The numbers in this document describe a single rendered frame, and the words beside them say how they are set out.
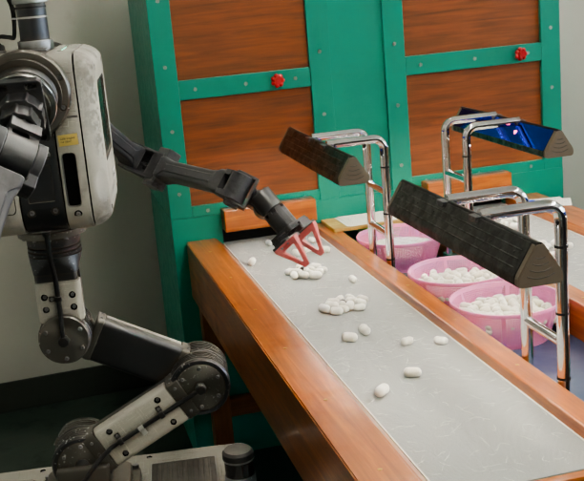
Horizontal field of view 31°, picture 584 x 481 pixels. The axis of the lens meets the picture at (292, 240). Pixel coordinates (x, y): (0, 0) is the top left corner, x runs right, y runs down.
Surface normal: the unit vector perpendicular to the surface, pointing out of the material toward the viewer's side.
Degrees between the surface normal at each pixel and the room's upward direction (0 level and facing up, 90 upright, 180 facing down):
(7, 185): 56
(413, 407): 0
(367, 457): 0
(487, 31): 90
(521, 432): 0
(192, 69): 90
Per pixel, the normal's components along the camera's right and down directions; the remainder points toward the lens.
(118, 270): 0.30, 0.21
